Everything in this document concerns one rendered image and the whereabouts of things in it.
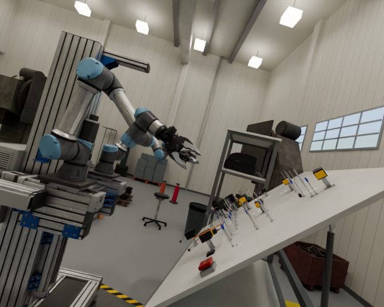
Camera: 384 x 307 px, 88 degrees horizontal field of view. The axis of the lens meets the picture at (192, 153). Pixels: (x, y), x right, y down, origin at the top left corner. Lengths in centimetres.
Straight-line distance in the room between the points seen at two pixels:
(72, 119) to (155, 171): 776
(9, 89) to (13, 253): 424
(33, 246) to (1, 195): 49
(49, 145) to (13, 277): 95
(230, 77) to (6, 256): 1029
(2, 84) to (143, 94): 603
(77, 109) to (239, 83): 1006
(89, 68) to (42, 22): 1225
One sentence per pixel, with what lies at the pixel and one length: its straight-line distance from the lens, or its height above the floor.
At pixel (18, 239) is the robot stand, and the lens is 173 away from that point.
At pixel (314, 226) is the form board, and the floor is 135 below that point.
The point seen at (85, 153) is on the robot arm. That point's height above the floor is 132.
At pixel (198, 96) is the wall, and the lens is 1024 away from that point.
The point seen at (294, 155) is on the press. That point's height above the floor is 216.
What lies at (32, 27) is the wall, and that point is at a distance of 1348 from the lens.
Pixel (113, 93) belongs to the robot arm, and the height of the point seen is 168.
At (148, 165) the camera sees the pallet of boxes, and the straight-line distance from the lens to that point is 881.
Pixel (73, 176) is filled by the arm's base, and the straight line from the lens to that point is 127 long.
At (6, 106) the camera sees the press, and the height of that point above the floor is 153.
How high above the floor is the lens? 144
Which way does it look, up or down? 2 degrees up
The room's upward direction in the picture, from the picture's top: 15 degrees clockwise
